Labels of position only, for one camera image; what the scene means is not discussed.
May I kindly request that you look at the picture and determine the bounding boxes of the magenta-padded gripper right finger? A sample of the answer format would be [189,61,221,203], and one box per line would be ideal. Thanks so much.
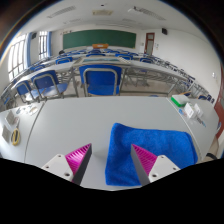
[130,143,182,187]

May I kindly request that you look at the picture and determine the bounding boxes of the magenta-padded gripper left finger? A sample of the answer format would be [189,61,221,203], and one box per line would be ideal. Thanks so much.
[41,143,93,186]

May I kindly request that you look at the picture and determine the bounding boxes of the blue terry towel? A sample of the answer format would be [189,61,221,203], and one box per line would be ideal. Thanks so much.
[104,122,199,187]

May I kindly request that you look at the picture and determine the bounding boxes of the small white box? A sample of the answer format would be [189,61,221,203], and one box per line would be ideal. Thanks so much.
[193,103,204,118]
[183,102,196,119]

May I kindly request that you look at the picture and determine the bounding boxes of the small colourful cards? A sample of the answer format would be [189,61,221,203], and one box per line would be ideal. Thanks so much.
[14,104,39,116]

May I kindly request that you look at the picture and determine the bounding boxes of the green and white box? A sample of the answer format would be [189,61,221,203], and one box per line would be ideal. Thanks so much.
[170,94,191,108]

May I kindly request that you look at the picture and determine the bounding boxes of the red-brown door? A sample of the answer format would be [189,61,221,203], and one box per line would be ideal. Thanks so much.
[214,74,224,139]

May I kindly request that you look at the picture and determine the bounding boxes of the blue classroom chairs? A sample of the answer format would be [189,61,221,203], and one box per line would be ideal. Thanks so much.
[0,48,214,108]

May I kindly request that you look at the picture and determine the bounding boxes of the grey classroom desks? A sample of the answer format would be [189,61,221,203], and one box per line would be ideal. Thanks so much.
[0,46,208,101]

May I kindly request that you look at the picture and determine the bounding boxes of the large paned window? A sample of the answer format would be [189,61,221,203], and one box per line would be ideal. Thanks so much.
[38,30,49,60]
[7,33,28,81]

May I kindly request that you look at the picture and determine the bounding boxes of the blue curtain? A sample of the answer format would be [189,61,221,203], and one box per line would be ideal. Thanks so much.
[47,30,53,58]
[26,32,33,68]

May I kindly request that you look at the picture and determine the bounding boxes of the brown door with window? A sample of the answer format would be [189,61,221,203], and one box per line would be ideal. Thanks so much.
[144,32,156,56]

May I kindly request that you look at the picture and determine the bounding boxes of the orange lectern top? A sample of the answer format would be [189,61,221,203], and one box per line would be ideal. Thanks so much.
[92,43,110,50]

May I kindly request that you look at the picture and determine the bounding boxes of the green chalkboard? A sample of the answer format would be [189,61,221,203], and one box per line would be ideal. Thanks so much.
[62,29,137,50]

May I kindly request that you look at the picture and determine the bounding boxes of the ceiling light panels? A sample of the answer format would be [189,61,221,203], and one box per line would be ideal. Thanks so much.
[46,4,168,21]

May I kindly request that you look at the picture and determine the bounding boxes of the ceiling air vent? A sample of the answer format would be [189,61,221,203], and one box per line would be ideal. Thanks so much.
[92,9,114,17]

